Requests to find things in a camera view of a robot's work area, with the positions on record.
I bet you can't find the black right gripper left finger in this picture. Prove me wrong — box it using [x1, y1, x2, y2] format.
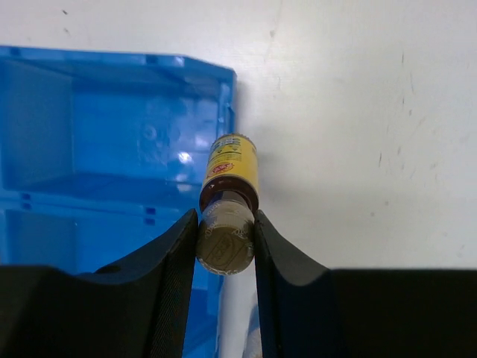
[1, 210, 198, 357]

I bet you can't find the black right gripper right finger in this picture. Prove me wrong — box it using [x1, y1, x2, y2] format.
[255, 212, 476, 357]

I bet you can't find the blue bin far compartment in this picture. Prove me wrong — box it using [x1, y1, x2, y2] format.
[1, 46, 236, 197]

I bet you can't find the yellow label bottle gold cap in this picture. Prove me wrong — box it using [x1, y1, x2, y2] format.
[196, 134, 259, 275]

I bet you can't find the blue label shaker silver lid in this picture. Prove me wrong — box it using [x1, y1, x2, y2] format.
[242, 304, 263, 358]

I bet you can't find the blue bin middle compartment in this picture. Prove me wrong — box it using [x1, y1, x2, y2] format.
[1, 199, 223, 357]

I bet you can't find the blue bin compartment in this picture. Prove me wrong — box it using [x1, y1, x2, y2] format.
[1, 199, 223, 357]
[1, 46, 236, 197]

